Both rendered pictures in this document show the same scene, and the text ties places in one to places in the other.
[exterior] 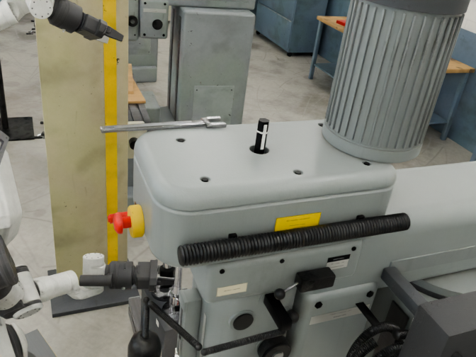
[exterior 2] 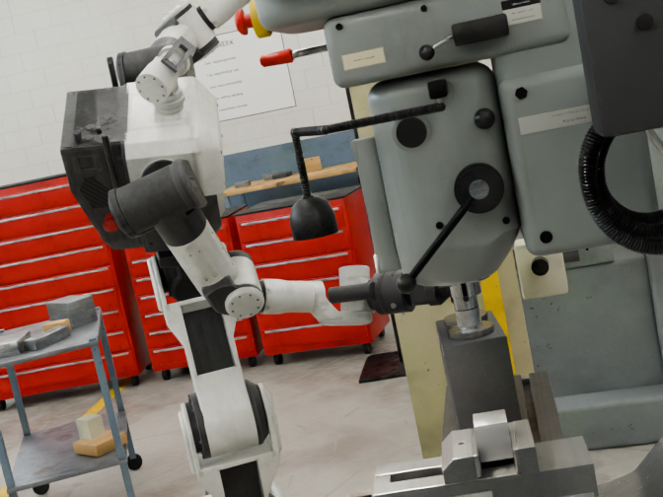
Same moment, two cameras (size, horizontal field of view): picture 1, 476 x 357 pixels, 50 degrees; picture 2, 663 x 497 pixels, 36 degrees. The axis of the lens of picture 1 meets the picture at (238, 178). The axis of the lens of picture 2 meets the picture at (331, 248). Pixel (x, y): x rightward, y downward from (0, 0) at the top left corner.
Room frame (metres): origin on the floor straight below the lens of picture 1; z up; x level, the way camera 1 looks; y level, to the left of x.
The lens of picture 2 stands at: (-0.53, -0.76, 1.63)
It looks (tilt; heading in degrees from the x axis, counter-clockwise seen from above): 9 degrees down; 35
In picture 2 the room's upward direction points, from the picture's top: 12 degrees counter-clockwise
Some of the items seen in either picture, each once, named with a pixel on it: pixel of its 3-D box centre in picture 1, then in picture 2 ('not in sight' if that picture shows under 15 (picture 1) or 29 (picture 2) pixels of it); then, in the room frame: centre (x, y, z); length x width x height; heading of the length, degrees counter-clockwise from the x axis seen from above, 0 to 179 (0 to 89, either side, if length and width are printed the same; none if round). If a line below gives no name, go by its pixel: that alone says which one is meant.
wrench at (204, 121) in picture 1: (164, 125); not in sight; (0.89, 0.15, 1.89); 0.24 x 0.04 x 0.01; 117
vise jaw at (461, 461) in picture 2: not in sight; (460, 455); (0.82, 0.01, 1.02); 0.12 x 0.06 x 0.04; 27
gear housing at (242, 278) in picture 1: (264, 236); (446, 33); (0.87, -0.07, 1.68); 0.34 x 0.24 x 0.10; 115
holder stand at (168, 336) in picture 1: (168, 321); (476, 369); (1.21, 0.17, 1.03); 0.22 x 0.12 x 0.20; 32
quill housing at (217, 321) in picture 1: (236, 312); (447, 175); (0.85, -0.04, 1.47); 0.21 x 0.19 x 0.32; 25
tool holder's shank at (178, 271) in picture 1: (178, 280); not in sight; (1.16, 0.14, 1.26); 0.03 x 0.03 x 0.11
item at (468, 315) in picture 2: (176, 302); (467, 313); (1.16, 0.14, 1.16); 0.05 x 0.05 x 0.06
